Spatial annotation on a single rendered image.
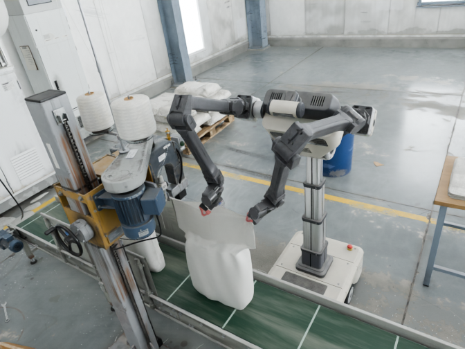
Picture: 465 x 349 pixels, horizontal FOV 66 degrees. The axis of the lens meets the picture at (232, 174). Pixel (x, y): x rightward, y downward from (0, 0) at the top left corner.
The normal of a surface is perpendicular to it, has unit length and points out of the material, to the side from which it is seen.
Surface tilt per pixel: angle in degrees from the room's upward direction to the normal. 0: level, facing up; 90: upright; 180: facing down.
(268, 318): 0
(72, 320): 0
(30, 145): 90
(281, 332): 0
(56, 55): 90
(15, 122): 90
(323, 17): 90
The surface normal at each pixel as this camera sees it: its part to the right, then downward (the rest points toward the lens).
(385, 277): -0.11, -0.85
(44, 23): 0.84, 0.19
